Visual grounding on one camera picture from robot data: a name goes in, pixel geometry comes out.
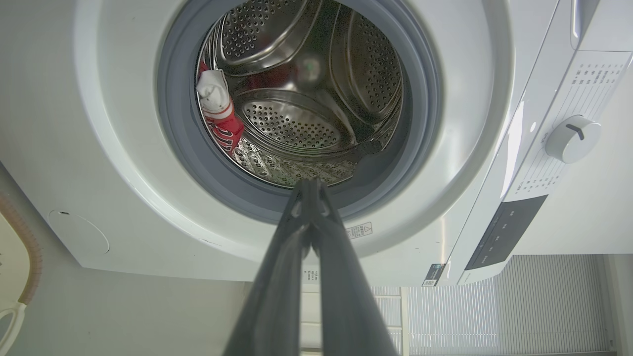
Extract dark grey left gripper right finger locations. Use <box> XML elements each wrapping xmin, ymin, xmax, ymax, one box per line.
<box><xmin>311</xmin><ymin>179</ymin><xmax>399</xmax><ymax>356</ymax></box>

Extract white window blinds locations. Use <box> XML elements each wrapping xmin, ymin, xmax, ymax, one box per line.
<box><xmin>371</xmin><ymin>254</ymin><xmax>613</xmax><ymax>356</ymax></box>

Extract white round control knob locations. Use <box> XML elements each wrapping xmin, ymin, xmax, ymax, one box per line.
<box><xmin>545</xmin><ymin>115</ymin><xmax>603</xmax><ymax>164</ymax></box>

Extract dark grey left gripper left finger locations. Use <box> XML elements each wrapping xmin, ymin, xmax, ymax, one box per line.
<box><xmin>224</xmin><ymin>179</ymin><xmax>313</xmax><ymax>356</ymax></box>

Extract red and white garment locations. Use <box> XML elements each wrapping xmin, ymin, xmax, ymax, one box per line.
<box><xmin>196</xmin><ymin>59</ymin><xmax>245</xmax><ymax>158</ymax></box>

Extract beige perforated laundry basket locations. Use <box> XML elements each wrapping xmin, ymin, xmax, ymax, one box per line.
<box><xmin>0</xmin><ymin>190</ymin><xmax>44</xmax><ymax>356</ymax></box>

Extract grey rubber door gasket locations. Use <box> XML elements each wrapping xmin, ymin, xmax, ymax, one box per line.
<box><xmin>157</xmin><ymin>0</ymin><xmax>444</xmax><ymax>224</ymax></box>

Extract dark barcode sticker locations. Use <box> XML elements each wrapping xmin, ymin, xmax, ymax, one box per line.
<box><xmin>422</xmin><ymin>264</ymin><xmax>447</xmax><ymax>287</ymax></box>

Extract white detergent drawer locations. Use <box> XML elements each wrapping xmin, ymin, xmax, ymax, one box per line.
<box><xmin>569</xmin><ymin>0</ymin><xmax>633</xmax><ymax>51</ymax></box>

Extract white front-load washing machine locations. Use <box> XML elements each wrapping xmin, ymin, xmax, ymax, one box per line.
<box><xmin>0</xmin><ymin>0</ymin><xmax>633</xmax><ymax>288</ymax></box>

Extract perforated stainless steel drum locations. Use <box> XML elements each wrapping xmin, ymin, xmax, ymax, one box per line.
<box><xmin>195</xmin><ymin>0</ymin><xmax>406</xmax><ymax>189</ymax></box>

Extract white warning sticker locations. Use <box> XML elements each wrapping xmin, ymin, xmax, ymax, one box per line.
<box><xmin>345</xmin><ymin>222</ymin><xmax>373</xmax><ymax>240</ymax></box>

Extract black display panel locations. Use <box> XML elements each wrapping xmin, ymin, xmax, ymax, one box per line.
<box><xmin>465</xmin><ymin>195</ymin><xmax>548</xmax><ymax>271</ymax></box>

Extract round white filter cover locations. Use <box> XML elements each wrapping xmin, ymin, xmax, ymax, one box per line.
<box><xmin>48</xmin><ymin>210</ymin><xmax>110</xmax><ymax>257</ymax></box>

